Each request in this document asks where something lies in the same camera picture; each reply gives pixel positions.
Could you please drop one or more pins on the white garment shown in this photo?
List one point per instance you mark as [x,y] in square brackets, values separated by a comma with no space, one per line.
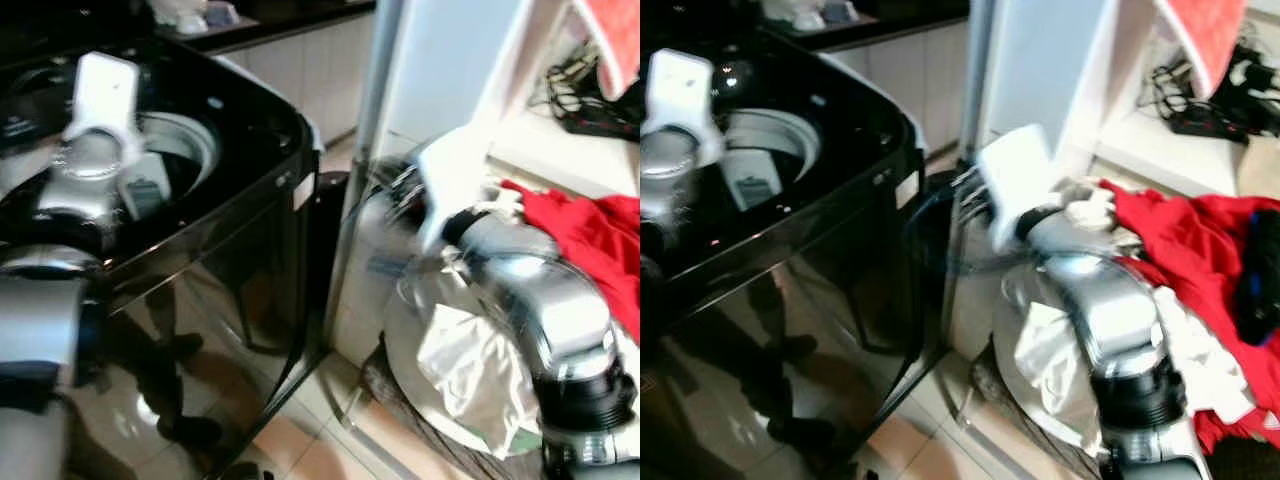
[1200,360]

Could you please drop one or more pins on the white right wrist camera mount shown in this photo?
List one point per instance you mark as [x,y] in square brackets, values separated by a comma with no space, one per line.
[450,180]
[1015,180]

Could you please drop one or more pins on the dark blue garment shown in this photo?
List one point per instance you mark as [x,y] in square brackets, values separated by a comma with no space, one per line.
[1260,280]

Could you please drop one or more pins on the white items on counter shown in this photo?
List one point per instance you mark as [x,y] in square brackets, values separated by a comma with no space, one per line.
[185,15]
[800,14]

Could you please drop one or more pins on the white counter with dark top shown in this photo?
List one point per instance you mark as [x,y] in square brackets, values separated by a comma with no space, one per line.
[920,80]
[300,80]

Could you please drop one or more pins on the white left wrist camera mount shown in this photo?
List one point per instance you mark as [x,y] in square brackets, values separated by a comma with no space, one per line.
[680,90]
[105,95]

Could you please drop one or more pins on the white shelf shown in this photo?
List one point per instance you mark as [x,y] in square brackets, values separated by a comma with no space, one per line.
[570,155]
[1160,155]

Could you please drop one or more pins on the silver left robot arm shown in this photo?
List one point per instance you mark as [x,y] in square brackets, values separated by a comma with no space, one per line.
[665,170]
[40,320]

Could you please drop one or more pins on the crumpled grey-white cloth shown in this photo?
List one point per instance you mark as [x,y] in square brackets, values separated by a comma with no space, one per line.
[1050,370]
[470,370]

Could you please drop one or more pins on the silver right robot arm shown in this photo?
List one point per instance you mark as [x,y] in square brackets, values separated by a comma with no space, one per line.
[540,290]
[1110,300]

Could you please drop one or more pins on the orange-red hanging towel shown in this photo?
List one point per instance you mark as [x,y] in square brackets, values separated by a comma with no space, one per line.
[620,40]
[1205,35]

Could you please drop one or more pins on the white cabinet panel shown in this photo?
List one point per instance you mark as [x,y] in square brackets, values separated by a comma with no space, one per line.
[1040,70]
[440,70]

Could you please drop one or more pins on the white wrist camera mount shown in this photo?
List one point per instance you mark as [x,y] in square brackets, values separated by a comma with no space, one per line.
[680,90]
[1015,180]
[450,180]
[105,95]

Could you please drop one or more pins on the black top-load washing machine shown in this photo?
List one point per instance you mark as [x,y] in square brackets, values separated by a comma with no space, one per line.
[800,290]
[230,280]

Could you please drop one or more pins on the small white cloth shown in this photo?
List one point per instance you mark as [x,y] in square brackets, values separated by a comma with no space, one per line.
[500,205]
[1090,208]

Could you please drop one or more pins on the round laundry basket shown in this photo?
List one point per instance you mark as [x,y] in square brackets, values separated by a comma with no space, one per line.
[1003,320]
[400,330]

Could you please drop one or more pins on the red garment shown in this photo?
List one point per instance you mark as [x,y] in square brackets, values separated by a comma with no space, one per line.
[590,240]
[1190,240]

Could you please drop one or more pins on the steel washer drum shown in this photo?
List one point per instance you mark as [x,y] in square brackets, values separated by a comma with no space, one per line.
[185,140]
[780,150]

